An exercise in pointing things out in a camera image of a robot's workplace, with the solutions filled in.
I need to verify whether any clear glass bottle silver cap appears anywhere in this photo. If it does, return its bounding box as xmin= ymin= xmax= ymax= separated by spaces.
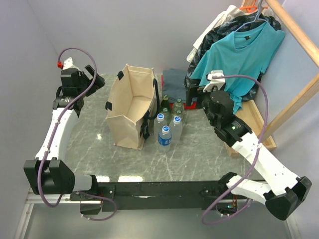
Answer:
xmin=175 ymin=110 xmax=184 ymax=123

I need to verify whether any clear Chang bottle green cap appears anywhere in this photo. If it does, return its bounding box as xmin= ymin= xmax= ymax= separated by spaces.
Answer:
xmin=172 ymin=98 xmax=184 ymax=114

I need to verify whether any green Perrier glass bottle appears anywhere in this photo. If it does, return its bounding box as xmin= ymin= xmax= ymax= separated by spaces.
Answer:
xmin=160 ymin=95 xmax=171 ymax=113

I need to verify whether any plastic water bottle blue cap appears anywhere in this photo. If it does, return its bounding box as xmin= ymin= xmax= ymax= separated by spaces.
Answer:
xmin=154 ymin=113 xmax=167 ymax=138

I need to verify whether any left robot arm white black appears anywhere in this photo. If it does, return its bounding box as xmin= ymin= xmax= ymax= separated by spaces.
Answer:
xmin=23 ymin=65 xmax=100 ymax=200

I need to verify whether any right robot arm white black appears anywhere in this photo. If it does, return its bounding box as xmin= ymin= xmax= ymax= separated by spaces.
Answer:
xmin=198 ymin=87 xmax=312 ymax=221

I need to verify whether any beige canvas tote bag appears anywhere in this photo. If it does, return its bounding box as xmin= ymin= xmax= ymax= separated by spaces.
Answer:
xmin=105 ymin=64 xmax=160 ymax=150

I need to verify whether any folded red cloth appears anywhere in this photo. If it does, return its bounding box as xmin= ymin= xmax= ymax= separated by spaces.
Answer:
xmin=161 ymin=75 xmax=197 ymax=110

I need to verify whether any folded grey cloth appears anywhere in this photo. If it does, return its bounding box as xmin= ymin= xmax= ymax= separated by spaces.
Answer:
xmin=162 ymin=69 xmax=186 ymax=103

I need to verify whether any teal t-shirt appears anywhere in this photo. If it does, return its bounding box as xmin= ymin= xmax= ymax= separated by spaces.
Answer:
xmin=190 ymin=21 xmax=286 ymax=113

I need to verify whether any dark patterned garment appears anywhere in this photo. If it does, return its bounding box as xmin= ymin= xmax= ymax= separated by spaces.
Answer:
xmin=183 ymin=13 xmax=282 ymax=102

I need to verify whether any white garment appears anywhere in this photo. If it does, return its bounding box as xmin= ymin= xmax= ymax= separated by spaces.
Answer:
xmin=186 ymin=5 xmax=246 ymax=63

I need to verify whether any orange hanger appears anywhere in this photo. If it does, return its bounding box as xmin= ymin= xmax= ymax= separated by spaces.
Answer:
xmin=240 ymin=4 xmax=258 ymax=12

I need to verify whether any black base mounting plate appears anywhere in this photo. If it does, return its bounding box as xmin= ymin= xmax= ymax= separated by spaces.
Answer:
xmin=69 ymin=181 xmax=250 ymax=215

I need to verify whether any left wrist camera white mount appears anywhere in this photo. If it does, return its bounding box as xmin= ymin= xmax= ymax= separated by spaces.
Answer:
xmin=57 ymin=57 xmax=80 ymax=71

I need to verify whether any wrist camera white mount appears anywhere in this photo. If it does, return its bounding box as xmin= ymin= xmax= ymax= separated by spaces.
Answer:
xmin=57 ymin=57 xmax=80 ymax=71
xmin=203 ymin=70 xmax=225 ymax=92

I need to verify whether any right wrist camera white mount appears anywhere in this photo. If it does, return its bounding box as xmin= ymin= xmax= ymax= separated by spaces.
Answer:
xmin=203 ymin=70 xmax=225 ymax=92

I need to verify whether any wooden clothes rack frame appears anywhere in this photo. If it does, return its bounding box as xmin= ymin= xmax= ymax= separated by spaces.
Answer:
xmin=224 ymin=0 xmax=319 ymax=157

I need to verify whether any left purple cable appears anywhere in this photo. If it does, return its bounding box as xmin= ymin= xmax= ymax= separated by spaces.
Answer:
xmin=38 ymin=48 xmax=117 ymax=222

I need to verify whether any blue wire hanger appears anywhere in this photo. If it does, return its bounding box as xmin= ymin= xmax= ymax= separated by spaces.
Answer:
xmin=234 ymin=4 xmax=271 ymax=33

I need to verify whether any aluminium rail frame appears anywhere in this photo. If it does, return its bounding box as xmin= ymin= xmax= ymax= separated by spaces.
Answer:
xmin=13 ymin=188 xmax=300 ymax=239

